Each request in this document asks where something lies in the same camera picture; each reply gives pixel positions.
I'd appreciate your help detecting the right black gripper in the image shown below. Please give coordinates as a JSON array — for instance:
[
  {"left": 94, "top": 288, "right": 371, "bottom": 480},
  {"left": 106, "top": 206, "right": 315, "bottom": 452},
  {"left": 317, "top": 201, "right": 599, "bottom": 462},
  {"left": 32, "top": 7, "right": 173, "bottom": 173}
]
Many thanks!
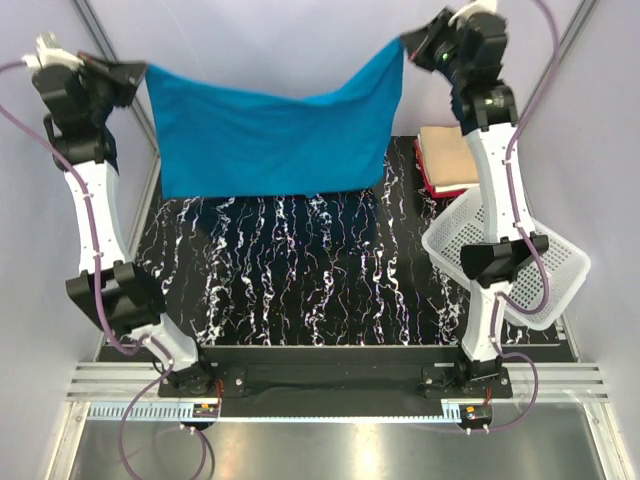
[{"left": 398, "top": 6, "right": 468, "bottom": 87}]

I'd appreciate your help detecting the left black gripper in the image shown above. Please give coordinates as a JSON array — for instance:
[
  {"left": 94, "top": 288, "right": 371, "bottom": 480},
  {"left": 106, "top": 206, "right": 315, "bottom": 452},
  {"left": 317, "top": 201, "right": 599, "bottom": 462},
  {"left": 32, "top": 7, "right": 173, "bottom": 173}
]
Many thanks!
[{"left": 71, "top": 51, "right": 147, "bottom": 125}]

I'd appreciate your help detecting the blue t shirt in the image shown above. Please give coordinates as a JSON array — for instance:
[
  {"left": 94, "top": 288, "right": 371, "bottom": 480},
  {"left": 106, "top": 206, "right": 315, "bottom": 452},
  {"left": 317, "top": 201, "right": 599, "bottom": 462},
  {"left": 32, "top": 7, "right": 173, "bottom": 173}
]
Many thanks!
[{"left": 146, "top": 39, "right": 404, "bottom": 199}]

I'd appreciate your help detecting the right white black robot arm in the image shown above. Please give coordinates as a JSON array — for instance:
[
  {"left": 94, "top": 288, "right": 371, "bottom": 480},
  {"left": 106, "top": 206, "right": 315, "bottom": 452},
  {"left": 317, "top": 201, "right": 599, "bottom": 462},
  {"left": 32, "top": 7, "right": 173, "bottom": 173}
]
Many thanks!
[{"left": 401, "top": 1, "right": 549, "bottom": 397}]

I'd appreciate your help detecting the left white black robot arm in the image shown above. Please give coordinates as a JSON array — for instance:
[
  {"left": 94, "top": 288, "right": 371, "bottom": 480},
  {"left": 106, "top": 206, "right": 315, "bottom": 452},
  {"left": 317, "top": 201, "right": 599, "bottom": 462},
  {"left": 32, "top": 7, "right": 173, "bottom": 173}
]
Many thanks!
[{"left": 24, "top": 47, "right": 216, "bottom": 396}]

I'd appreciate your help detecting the folded beige t shirt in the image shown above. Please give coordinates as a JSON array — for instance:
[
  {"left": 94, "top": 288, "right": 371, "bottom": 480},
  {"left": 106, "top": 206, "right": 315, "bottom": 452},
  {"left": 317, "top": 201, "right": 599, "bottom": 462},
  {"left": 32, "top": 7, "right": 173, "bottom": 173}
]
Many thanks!
[{"left": 418, "top": 126, "right": 478, "bottom": 187}]

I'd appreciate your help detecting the folded red t shirt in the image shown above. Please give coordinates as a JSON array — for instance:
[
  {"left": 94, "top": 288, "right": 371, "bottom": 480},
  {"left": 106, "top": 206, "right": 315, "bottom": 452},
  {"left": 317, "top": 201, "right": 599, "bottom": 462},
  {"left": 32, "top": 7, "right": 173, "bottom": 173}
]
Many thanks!
[{"left": 413, "top": 140, "right": 465, "bottom": 199}]

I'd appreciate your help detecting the white perforated plastic basket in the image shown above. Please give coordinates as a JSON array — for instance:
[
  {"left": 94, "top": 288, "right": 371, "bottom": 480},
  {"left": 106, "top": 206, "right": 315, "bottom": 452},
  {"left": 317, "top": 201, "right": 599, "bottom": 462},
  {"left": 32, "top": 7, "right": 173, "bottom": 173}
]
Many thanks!
[{"left": 421, "top": 187, "right": 592, "bottom": 331}]

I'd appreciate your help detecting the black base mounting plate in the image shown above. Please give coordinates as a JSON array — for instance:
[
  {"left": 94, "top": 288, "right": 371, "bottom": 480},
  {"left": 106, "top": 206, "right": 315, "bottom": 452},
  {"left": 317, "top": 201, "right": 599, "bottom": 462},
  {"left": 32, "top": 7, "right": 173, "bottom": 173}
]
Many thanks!
[{"left": 158, "top": 344, "right": 514, "bottom": 400}]

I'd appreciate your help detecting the left aluminium corner post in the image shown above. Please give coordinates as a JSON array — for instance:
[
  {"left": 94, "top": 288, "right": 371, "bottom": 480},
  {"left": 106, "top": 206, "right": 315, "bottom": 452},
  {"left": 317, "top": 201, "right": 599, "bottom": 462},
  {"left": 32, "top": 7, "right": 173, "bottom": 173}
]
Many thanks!
[{"left": 71, "top": 0, "right": 160, "bottom": 154}]

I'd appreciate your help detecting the aluminium corner post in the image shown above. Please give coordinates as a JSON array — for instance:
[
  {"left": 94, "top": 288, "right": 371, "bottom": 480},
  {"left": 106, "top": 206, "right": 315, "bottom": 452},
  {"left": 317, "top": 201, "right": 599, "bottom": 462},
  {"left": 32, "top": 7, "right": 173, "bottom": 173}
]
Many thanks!
[
  {"left": 508, "top": 0, "right": 600, "bottom": 152},
  {"left": 71, "top": 0, "right": 160, "bottom": 154}
]

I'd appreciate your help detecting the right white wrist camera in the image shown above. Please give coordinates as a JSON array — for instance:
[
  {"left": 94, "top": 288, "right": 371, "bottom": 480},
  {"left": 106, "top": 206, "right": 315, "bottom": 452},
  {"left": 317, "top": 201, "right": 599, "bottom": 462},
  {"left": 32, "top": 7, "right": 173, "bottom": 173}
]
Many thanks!
[{"left": 448, "top": 0, "right": 497, "bottom": 26}]

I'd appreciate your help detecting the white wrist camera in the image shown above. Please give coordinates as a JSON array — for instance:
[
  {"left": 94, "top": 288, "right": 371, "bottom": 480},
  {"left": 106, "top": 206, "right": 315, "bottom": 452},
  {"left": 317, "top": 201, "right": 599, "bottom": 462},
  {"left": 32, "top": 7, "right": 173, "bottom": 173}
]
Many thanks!
[
  {"left": 448, "top": 0, "right": 497, "bottom": 26},
  {"left": 21, "top": 32, "right": 84, "bottom": 73}
]

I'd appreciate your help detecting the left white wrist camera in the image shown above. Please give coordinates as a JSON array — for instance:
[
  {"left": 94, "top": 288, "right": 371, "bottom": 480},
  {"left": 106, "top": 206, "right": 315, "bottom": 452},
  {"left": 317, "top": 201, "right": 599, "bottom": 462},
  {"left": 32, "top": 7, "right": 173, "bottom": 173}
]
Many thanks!
[{"left": 21, "top": 32, "right": 84, "bottom": 73}]

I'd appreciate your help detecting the right aluminium corner post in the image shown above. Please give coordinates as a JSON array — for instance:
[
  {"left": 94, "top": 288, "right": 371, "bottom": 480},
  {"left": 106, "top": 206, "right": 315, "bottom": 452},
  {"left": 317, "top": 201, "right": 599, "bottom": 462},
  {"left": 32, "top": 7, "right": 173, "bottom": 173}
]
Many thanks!
[{"left": 508, "top": 0, "right": 600, "bottom": 152}]

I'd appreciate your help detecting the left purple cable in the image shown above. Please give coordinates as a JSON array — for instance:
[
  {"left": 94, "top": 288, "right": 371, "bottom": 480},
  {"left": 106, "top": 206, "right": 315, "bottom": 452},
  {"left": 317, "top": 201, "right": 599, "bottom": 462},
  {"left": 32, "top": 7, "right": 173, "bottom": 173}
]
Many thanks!
[{"left": 0, "top": 59, "right": 216, "bottom": 477}]

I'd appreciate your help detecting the aluminium frame rail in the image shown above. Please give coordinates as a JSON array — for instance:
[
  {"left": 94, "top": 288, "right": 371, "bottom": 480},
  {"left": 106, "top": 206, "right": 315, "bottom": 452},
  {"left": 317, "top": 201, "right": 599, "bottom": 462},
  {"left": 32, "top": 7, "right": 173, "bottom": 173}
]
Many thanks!
[{"left": 66, "top": 362, "right": 608, "bottom": 402}]

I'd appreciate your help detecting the white slotted cable duct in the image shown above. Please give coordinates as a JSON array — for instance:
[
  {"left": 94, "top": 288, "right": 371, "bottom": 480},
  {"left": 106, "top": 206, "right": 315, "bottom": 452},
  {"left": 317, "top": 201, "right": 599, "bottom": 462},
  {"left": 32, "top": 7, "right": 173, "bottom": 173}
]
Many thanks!
[{"left": 88, "top": 399, "right": 461, "bottom": 424}]

